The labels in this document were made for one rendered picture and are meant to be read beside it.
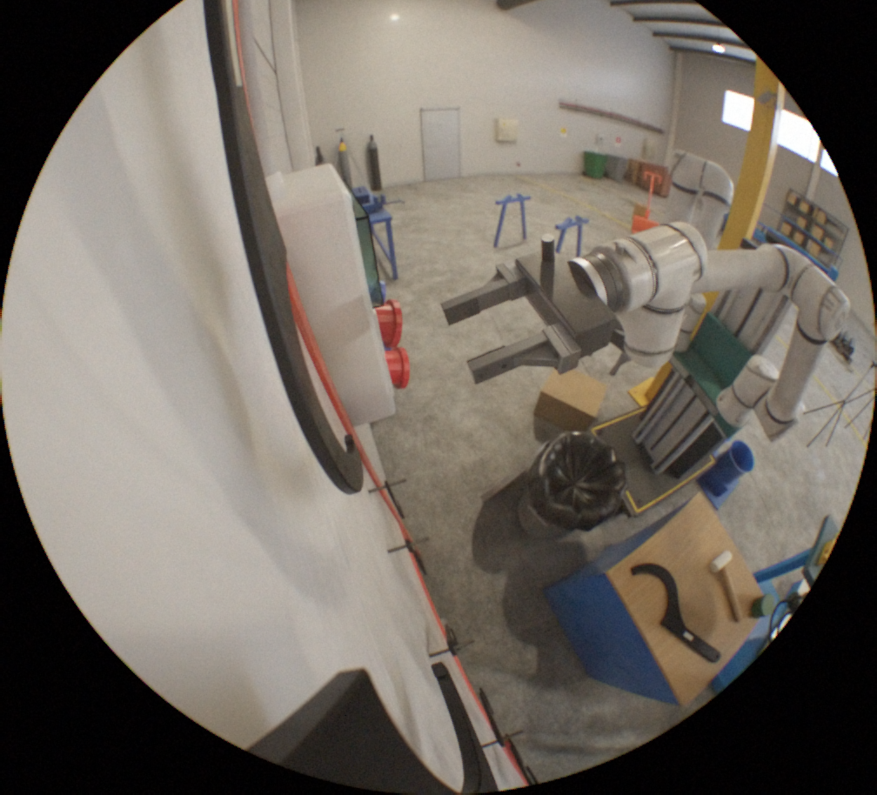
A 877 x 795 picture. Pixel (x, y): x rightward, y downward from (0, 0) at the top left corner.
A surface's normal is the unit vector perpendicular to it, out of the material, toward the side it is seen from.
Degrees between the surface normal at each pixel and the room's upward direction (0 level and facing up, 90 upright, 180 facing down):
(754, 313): 90
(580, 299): 15
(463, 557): 0
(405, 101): 90
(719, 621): 0
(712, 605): 0
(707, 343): 90
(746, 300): 90
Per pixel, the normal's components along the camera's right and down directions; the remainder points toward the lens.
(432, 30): 0.36, 0.65
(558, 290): -0.25, -0.57
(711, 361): -0.97, 0.20
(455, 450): -0.04, -0.71
